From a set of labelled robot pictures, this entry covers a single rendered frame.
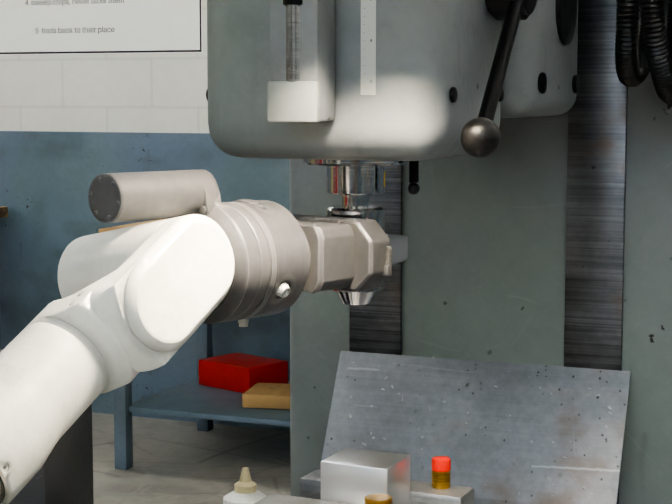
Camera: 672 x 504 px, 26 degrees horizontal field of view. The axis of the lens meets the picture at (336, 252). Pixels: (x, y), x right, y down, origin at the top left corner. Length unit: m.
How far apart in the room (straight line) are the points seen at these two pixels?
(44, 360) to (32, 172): 5.46
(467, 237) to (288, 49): 0.53
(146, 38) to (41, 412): 5.22
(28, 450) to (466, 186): 0.76
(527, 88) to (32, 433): 0.56
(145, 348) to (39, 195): 5.43
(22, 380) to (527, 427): 0.73
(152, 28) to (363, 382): 4.57
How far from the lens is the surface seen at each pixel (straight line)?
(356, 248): 1.12
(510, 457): 1.53
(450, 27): 1.10
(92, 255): 1.03
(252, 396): 5.28
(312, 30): 1.07
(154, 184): 1.02
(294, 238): 1.07
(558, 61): 1.34
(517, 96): 1.25
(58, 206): 6.32
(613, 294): 1.52
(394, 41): 1.08
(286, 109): 1.07
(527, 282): 1.54
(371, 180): 1.17
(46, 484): 1.33
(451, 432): 1.55
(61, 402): 0.93
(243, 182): 5.89
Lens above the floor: 1.36
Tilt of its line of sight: 6 degrees down
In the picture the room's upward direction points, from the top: straight up
